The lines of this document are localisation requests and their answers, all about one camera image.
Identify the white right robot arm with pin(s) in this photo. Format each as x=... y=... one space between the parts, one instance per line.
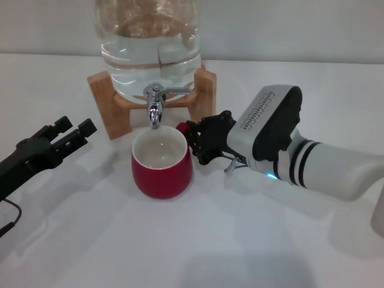
x=330 y=168

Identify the red ceramic cup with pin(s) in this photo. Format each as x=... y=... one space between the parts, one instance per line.
x=162 y=183

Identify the chrome faucet tap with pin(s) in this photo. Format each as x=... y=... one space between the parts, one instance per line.
x=154 y=115

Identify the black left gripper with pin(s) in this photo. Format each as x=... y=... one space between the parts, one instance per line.
x=25 y=160

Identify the wooden dispenser stand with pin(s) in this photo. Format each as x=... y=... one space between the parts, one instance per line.
x=102 y=99

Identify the silver black wrist camera box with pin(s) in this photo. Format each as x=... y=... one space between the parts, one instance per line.
x=264 y=126

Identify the glass water dispenser jar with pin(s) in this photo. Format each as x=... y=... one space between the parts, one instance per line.
x=135 y=60

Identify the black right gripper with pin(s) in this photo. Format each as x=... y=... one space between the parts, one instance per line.
x=217 y=141

